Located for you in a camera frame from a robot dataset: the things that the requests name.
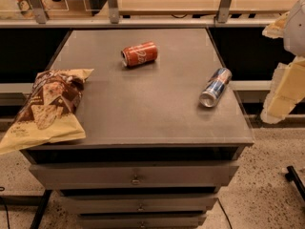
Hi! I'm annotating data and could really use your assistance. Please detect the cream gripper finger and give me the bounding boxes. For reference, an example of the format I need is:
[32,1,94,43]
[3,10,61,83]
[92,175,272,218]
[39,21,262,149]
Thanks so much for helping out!
[262,11,289,38]
[260,56,305,124]

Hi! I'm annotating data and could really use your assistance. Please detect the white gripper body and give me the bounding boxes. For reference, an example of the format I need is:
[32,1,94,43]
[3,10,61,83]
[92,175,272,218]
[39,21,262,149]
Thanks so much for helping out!
[283,0,305,56]

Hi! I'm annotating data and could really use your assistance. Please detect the red coke can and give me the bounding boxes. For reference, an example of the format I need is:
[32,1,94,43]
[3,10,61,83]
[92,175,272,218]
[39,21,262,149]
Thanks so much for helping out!
[121,42,158,68]

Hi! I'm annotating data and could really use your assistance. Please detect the blue silver energy drink can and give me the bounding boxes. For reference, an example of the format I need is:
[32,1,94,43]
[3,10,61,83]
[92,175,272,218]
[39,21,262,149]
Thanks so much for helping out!
[199,68,232,108]

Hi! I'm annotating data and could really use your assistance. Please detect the brown chip bag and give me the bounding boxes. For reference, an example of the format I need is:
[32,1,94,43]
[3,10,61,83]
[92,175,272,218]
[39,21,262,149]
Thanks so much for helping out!
[0,69,92,155]

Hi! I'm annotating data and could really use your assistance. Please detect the black metal floor leg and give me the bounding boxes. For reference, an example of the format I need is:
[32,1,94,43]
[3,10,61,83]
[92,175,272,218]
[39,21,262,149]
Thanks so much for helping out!
[285,166,305,201]

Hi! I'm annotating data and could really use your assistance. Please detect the grey drawer cabinet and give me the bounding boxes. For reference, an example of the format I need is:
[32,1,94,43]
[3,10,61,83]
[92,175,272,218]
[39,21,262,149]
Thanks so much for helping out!
[26,29,254,218]

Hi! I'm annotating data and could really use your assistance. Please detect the bottom cabinet drawer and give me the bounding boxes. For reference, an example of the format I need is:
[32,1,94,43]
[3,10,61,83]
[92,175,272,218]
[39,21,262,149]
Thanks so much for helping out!
[78,213,206,229]

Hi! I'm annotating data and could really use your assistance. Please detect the cabinet drawer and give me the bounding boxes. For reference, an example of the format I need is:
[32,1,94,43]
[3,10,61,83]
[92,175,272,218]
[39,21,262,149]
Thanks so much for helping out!
[63,194,216,214]
[30,161,238,190]
[78,213,206,229]

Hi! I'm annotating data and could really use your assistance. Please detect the middle cabinet drawer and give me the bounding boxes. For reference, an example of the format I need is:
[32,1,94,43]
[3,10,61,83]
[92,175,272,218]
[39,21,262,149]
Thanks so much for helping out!
[63,194,216,214]

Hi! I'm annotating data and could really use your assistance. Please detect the top cabinet drawer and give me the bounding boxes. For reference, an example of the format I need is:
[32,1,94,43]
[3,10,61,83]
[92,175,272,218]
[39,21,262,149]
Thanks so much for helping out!
[30,161,238,190]

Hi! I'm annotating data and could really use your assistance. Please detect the black bar at left floor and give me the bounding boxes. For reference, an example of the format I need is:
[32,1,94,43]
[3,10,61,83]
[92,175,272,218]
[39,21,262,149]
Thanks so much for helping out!
[30,190,51,229]

